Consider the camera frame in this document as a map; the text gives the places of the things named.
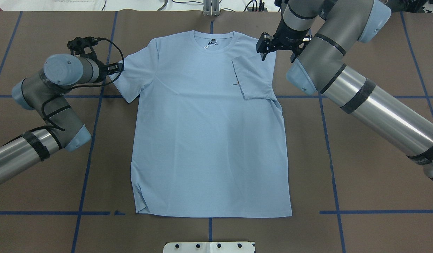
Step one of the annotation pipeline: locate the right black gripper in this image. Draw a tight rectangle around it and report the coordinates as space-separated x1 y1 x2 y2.
256 21 309 62

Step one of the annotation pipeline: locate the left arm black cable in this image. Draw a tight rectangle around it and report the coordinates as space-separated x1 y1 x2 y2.
41 38 125 132

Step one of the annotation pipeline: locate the aluminium frame post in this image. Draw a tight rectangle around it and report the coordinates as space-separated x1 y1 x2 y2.
202 0 221 17

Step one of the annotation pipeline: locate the light blue t-shirt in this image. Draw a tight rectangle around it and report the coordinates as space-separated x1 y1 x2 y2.
115 30 293 218

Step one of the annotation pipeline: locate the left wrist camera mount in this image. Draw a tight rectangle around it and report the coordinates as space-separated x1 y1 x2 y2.
67 37 99 61

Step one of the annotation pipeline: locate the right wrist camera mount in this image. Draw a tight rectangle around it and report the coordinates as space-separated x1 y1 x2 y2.
290 35 313 64

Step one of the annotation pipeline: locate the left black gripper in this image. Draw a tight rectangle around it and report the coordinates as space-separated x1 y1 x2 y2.
96 60 124 84

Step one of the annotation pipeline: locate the white camera pillar base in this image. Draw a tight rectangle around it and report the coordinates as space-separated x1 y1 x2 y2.
163 241 256 253

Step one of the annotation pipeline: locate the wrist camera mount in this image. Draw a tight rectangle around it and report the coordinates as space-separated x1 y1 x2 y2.
290 35 313 64
67 37 99 61

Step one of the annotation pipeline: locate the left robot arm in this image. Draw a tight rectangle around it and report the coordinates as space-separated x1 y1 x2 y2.
0 53 124 185

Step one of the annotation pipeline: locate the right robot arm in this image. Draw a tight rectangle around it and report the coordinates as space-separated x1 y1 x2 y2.
257 0 433 181

